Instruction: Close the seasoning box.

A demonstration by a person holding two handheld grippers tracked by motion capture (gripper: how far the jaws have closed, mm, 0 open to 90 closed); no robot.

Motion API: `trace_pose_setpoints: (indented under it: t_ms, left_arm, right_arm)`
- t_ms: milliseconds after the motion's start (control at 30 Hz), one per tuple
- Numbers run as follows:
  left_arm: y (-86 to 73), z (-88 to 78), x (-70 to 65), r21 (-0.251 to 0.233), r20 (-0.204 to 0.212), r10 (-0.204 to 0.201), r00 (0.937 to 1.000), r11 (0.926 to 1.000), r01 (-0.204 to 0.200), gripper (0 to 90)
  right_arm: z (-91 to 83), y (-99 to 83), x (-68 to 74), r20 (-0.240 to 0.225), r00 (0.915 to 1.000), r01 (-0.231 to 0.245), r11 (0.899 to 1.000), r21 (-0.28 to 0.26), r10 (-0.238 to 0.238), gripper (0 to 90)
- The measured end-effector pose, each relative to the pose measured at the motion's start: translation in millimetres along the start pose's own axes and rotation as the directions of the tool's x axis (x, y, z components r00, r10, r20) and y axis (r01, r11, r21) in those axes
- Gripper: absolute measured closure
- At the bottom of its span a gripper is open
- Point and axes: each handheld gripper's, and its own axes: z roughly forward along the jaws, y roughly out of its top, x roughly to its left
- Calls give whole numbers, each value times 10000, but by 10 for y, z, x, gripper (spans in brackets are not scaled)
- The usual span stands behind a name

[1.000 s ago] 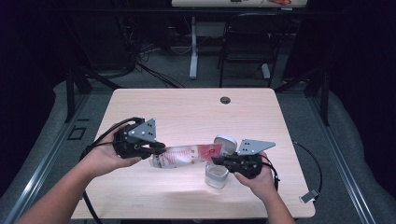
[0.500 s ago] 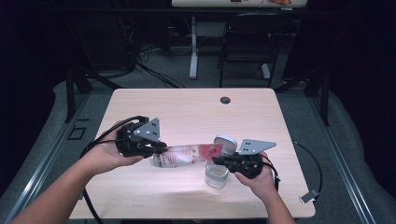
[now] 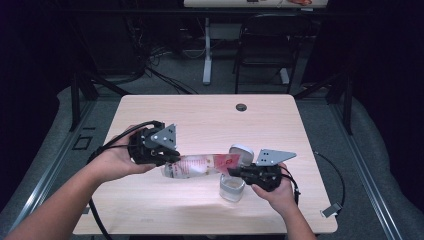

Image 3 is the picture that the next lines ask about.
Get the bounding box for clear canister with white lid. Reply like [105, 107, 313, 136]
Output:
[219, 143, 255, 203]

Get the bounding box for black metal stand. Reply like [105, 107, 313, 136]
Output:
[68, 71, 131, 133]
[293, 71, 354, 136]

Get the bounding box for person's right hand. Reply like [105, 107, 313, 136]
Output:
[251, 163, 298, 214]

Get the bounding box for aluminium floor rail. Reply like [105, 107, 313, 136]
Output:
[328, 103, 404, 240]
[3, 99, 98, 240]

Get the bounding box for white desk leg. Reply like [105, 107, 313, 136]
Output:
[202, 17, 213, 86]

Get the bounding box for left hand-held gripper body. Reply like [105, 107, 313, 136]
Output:
[127, 120, 178, 167]

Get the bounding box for black floor cable bundle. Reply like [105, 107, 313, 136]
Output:
[144, 46, 199, 95]

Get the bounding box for light background desk top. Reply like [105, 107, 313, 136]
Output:
[183, 0, 329, 9]

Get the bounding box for right hand-held gripper cable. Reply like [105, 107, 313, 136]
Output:
[279, 151, 347, 218]

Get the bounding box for hand-held gripper cable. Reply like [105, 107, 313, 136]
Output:
[279, 151, 347, 218]
[86, 120, 158, 240]

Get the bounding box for person's left hand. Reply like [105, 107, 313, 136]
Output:
[88, 124, 158, 184]

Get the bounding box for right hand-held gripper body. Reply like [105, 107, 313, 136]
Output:
[241, 148, 298, 193]

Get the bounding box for left hand-held gripper cable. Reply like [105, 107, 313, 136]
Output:
[86, 120, 158, 240]

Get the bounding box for black folding chair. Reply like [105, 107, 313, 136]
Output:
[233, 13, 316, 95]

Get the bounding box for red and white spouted pouch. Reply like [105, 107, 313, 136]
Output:
[162, 153, 246, 179]

